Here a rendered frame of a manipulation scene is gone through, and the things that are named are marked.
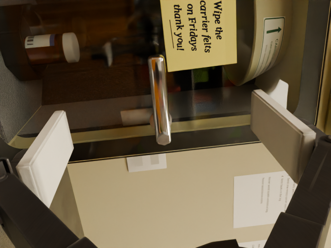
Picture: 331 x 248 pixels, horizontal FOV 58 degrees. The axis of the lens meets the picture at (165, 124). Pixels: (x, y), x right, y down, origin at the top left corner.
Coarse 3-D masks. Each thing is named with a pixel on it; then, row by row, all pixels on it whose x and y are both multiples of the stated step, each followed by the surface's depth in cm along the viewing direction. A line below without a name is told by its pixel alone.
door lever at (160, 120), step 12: (156, 60) 27; (156, 72) 27; (156, 84) 28; (156, 96) 28; (156, 108) 29; (168, 108) 29; (156, 120) 29; (168, 120) 29; (156, 132) 30; (168, 132) 30
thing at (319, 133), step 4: (300, 120) 17; (304, 120) 17; (308, 124) 17; (312, 124) 17; (312, 128) 16; (316, 128) 16; (316, 132) 16; (320, 132) 16; (316, 136) 15; (320, 136) 15; (316, 140) 15
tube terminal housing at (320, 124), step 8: (328, 40) 34; (328, 48) 34; (328, 56) 35; (328, 64) 35; (328, 72) 35; (328, 80) 36; (328, 88) 36; (328, 96) 37; (320, 104) 37; (328, 104) 37; (320, 112) 38; (328, 112) 38; (320, 120) 38; (320, 128) 38
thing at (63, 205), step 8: (64, 176) 80; (64, 184) 79; (56, 192) 72; (64, 192) 78; (72, 192) 86; (56, 200) 72; (64, 200) 78; (72, 200) 85; (56, 208) 71; (64, 208) 77; (72, 208) 84; (64, 216) 76; (72, 216) 83; (72, 224) 83; (80, 224) 90; (0, 232) 46; (80, 232) 89; (0, 240) 46; (8, 240) 48
